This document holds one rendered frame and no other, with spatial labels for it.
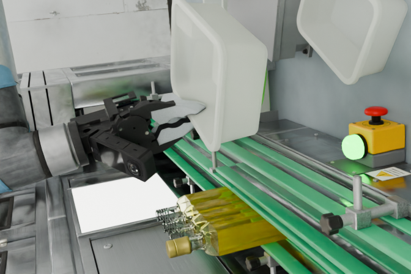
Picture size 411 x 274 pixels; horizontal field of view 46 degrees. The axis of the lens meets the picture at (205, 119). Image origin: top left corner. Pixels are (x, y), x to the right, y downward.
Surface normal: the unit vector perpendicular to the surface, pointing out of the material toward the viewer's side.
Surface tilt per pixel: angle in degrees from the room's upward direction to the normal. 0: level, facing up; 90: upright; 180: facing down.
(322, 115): 0
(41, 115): 90
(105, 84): 90
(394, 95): 0
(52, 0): 90
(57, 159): 87
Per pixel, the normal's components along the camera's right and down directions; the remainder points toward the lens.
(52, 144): 0.14, -0.24
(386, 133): 0.33, 0.18
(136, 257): -0.09, -0.97
